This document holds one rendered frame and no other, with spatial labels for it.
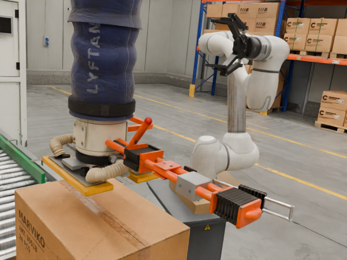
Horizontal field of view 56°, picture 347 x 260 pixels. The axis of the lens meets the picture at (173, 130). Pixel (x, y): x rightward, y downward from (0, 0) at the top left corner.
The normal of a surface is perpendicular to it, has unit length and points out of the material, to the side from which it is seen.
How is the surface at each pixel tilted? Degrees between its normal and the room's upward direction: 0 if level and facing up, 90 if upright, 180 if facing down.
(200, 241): 90
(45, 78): 90
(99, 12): 77
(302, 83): 90
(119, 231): 0
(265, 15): 90
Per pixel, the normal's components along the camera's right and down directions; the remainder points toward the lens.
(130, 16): 0.81, -0.06
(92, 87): 0.01, 0.07
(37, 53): 0.67, 0.25
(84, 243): 0.10, -0.96
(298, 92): -0.73, 0.10
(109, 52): 0.36, -0.08
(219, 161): 0.37, 0.22
